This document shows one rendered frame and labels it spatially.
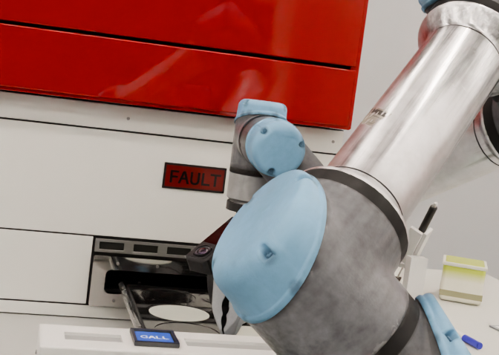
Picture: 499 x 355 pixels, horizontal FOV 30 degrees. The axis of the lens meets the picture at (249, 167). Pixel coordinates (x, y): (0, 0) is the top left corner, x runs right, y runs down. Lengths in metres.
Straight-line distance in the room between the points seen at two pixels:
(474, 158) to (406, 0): 2.35
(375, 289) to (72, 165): 1.05
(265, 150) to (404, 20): 2.25
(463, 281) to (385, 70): 1.88
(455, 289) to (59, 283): 0.71
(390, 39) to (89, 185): 1.91
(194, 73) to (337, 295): 1.01
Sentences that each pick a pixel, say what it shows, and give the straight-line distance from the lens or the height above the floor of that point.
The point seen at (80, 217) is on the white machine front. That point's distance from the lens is 1.73.
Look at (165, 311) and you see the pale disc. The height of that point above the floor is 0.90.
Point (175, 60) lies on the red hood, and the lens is 1.67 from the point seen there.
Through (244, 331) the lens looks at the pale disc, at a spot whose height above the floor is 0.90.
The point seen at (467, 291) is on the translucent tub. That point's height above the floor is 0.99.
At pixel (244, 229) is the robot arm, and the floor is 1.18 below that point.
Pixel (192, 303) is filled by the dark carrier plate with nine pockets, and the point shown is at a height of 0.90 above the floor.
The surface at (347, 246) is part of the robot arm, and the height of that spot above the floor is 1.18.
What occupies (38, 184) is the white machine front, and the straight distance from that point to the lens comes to 1.72.
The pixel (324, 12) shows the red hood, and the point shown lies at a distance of 1.73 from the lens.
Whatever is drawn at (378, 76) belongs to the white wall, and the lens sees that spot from 3.41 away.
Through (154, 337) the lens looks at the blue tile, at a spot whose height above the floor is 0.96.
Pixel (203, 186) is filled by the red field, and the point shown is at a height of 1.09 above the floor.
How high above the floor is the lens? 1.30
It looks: 6 degrees down
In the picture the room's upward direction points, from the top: 7 degrees clockwise
